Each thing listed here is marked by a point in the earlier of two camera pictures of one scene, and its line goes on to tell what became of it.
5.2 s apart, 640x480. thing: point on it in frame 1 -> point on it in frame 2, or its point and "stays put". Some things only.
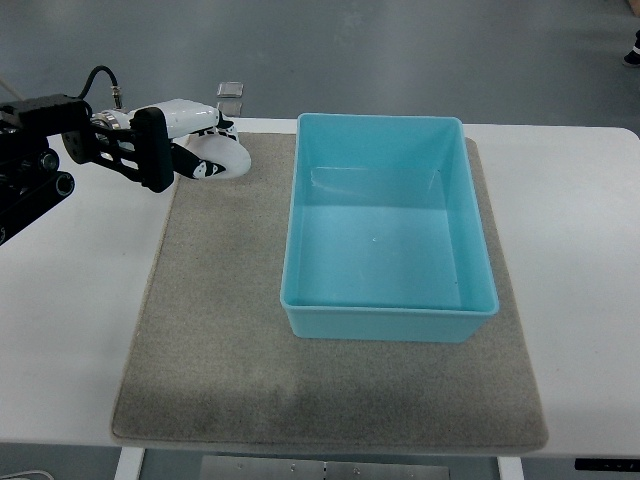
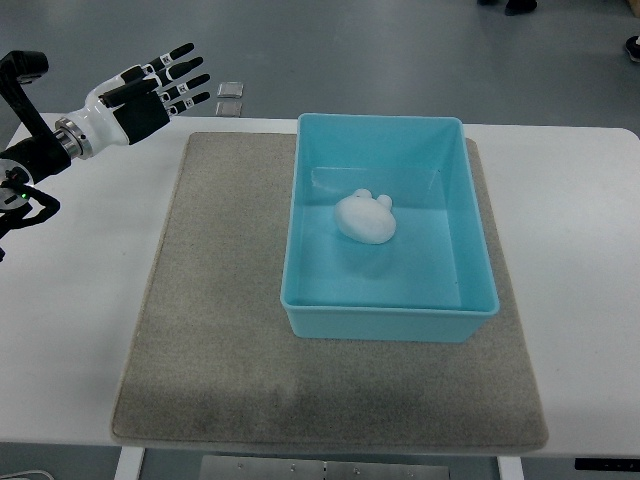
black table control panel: (607, 464) stays put
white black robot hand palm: (156, 129) -> (110, 128)
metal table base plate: (323, 468) stays put
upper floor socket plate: (230, 89) stays put
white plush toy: (221, 150) -> (365, 218)
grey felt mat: (211, 366) stays put
